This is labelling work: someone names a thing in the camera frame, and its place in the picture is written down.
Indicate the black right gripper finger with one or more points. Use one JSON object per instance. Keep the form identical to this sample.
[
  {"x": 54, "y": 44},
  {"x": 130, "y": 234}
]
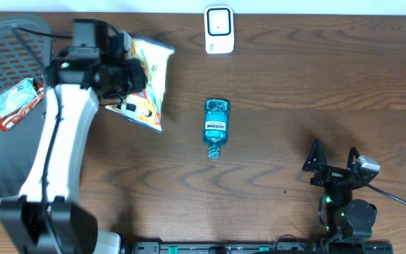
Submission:
[
  {"x": 316, "y": 160},
  {"x": 353, "y": 155}
]

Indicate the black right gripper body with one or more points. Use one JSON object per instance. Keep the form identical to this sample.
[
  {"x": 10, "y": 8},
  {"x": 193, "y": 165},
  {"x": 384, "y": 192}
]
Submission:
[{"x": 330, "y": 176}]

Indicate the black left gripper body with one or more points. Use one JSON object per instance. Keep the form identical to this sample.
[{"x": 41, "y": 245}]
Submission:
[{"x": 117, "y": 70}]

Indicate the yellow snack chip bag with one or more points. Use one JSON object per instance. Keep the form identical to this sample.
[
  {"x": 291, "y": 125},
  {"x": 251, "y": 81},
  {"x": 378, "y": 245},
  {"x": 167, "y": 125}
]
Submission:
[{"x": 144, "y": 107}]

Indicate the light blue snack packet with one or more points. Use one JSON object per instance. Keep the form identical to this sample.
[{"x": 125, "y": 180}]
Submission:
[{"x": 17, "y": 96}]

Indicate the blue mouthwash bottle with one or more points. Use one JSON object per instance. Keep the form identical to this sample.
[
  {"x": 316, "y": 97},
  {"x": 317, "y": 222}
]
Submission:
[{"x": 215, "y": 133}]

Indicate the red brown candy bar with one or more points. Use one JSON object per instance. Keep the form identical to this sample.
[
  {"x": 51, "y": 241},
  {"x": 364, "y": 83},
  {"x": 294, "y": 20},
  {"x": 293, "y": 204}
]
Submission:
[{"x": 15, "y": 117}]

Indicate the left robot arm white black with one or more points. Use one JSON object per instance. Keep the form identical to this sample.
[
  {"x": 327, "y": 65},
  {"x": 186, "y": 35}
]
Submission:
[{"x": 95, "y": 70}]

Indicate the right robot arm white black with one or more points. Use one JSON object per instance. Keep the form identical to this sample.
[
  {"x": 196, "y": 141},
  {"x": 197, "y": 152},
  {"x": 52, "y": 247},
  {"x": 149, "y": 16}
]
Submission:
[{"x": 348, "y": 219}]

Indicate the white barcode scanner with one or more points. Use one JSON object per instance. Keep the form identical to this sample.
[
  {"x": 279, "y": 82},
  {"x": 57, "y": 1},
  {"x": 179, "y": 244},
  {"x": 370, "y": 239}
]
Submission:
[{"x": 219, "y": 30}]

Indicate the grey plastic basket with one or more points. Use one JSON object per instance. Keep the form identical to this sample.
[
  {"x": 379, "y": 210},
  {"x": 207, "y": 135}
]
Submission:
[{"x": 23, "y": 52}]

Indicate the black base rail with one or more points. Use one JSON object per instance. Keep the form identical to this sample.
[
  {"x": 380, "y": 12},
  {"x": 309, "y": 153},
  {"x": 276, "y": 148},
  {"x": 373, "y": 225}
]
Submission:
[{"x": 149, "y": 247}]

